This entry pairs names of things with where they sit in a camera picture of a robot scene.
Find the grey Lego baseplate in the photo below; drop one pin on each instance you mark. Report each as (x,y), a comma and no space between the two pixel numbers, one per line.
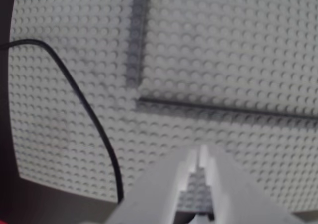
(223,60)

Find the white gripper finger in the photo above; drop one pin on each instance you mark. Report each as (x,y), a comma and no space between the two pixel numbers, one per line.
(236,199)
(159,189)

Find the dark grey long wall strip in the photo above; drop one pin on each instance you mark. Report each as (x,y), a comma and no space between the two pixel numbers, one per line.
(136,35)

